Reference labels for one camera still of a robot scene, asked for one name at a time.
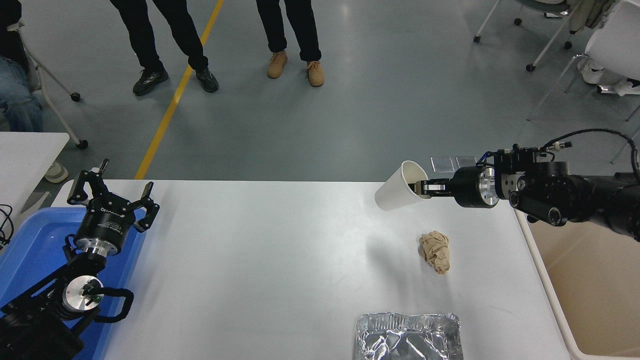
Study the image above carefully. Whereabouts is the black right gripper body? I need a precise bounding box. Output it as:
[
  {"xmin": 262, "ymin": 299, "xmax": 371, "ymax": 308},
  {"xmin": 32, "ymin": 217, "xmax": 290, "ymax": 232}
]
[{"xmin": 449, "ymin": 166, "xmax": 485, "ymax": 209}]

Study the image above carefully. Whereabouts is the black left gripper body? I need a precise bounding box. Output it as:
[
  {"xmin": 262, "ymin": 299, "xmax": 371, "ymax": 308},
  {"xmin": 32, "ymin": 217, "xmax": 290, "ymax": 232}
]
[{"xmin": 75, "ymin": 200, "xmax": 137, "ymax": 250}]

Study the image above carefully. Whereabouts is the white paper cup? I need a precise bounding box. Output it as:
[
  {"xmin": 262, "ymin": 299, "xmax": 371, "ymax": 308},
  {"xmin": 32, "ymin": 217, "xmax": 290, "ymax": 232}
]
[{"xmin": 374, "ymin": 160, "xmax": 431, "ymax": 212}]

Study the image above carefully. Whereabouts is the silver foil tray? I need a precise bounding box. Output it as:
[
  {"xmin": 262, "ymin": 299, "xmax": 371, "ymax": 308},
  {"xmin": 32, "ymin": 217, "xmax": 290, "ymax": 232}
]
[{"xmin": 355, "ymin": 312, "xmax": 464, "ymax": 360}]

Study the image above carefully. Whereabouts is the person's foot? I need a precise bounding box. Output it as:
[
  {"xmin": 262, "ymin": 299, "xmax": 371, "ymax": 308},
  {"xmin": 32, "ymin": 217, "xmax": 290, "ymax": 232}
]
[{"xmin": 44, "ymin": 162, "xmax": 70, "ymax": 184}]

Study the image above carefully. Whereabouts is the crumpled tan paper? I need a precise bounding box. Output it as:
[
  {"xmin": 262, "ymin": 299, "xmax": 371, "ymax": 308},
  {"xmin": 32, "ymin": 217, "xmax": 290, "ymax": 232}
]
[{"xmin": 419, "ymin": 230, "xmax": 451, "ymax": 275}]

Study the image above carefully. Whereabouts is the blue plastic tray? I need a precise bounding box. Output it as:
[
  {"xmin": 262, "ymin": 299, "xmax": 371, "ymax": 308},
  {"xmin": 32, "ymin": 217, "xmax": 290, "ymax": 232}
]
[{"xmin": 0, "ymin": 206, "xmax": 148, "ymax": 360}]

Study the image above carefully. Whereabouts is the white side table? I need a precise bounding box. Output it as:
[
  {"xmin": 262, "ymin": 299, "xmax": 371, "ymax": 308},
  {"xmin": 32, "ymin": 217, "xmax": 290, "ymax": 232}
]
[{"xmin": 0, "ymin": 132, "xmax": 71, "ymax": 221}]

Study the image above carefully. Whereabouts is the white-framed rolling chair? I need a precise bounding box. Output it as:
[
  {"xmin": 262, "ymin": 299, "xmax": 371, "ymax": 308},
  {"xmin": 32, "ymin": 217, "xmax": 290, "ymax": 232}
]
[{"xmin": 7, "ymin": 20, "xmax": 90, "ymax": 150}]

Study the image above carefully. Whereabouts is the person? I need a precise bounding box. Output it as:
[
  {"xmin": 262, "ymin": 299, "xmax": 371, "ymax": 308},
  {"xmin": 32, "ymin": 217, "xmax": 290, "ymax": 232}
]
[
  {"xmin": 256, "ymin": 0, "xmax": 325, "ymax": 87},
  {"xmin": 110, "ymin": 0, "xmax": 220, "ymax": 97},
  {"xmin": 580, "ymin": 60, "xmax": 640, "ymax": 98},
  {"xmin": 0, "ymin": 0, "xmax": 45, "ymax": 133}
]

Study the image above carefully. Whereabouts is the large pale bin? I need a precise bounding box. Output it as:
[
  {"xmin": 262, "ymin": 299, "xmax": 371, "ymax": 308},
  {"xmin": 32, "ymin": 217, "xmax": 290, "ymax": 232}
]
[{"xmin": 515, "ymin": 210, "xmax": 640, "ymax": 360}]

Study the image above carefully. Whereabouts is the rolling chair with casters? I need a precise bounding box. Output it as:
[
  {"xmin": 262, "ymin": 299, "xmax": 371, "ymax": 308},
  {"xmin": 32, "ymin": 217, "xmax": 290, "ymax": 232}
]
[{"xmin": 472, "ymin": 0, "xmax": 581, "ymax": 72}]

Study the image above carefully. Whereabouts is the white shell chair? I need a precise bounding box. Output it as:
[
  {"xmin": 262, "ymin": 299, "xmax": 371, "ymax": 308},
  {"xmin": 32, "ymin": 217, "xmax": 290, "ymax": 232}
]
[{"xmin": 526, "ymin": 0, "xmax": 640, "ymax": 165}]

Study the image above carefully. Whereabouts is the beige hanging jacket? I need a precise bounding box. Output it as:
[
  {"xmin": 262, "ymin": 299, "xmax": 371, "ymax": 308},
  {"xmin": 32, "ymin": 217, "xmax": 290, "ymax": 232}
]
[{"xmin": 569, "ymin": 0, "xmax": 618, "ymax": 35}]

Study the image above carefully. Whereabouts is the black cable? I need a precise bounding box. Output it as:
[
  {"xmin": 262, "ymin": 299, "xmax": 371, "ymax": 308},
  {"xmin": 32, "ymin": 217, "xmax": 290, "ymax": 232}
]
[{"xmin": 0, "ymin": 202, "xmax": 15, "ymax": 251}]

